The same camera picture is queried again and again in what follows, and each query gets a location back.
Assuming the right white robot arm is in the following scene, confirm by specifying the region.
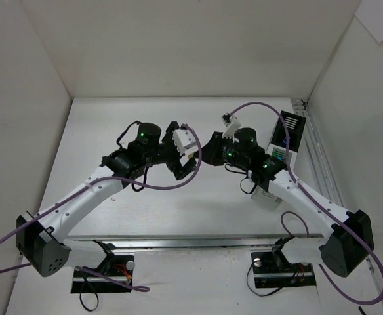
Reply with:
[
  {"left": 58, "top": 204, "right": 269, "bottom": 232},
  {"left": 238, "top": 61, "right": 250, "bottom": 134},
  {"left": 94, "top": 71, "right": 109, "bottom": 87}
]
[{"left": 202, "top": 127, "right": 374, "bottom": 277}]

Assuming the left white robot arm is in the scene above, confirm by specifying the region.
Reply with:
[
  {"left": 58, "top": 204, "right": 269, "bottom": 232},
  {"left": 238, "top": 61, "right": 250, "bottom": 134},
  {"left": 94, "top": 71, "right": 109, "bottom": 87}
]
[{"left": 16, "top": 121, "right": 201, "bottom": 277}]

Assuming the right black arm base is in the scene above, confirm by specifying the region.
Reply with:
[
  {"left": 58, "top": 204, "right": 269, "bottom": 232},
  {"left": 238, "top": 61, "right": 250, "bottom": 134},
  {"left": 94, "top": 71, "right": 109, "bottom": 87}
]
[{"left": 246, "top": 237, "right": 317, "bottom": 297}]

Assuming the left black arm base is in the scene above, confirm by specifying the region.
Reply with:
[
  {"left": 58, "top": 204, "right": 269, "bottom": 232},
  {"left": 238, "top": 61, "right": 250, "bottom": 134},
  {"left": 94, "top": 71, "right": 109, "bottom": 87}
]
[{"left": 70, "top": 241, "right": 134, "bottom": 294}]

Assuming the white black stationery organizer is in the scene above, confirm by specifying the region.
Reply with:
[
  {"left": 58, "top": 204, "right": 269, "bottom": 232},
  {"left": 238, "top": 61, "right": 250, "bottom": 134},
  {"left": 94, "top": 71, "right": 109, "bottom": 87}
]
[{"left": 251, "top": 111, "right": 306, "bottom": 211}]

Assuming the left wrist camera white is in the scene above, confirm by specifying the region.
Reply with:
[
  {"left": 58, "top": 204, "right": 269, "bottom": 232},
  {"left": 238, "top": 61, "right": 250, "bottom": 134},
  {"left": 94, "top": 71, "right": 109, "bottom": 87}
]
[{"left": 172, "top": 129, "right": 197, "bottom": 156}]

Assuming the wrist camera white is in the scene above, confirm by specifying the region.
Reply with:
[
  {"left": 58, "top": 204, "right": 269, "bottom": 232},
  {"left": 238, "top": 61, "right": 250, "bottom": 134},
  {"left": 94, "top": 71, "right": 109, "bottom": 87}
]
[
  {"left": 172, "top": 129, "right": 197, "bottom": 156},
  {"left": 222, "top": 113, "right": 241, "bottom": 139}
]

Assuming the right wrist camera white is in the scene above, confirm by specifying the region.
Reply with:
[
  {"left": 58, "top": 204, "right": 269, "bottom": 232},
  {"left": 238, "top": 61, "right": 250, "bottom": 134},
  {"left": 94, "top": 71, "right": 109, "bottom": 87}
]
[{"left": 222, "top": 113, "right": 241, "bottom": 139}]

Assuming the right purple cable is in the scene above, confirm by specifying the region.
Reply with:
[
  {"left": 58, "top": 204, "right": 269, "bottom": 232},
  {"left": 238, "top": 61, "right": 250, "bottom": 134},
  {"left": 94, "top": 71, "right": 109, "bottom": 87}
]
[{"left": 229, "top": 102, "right": 383, "bottom": 305}]

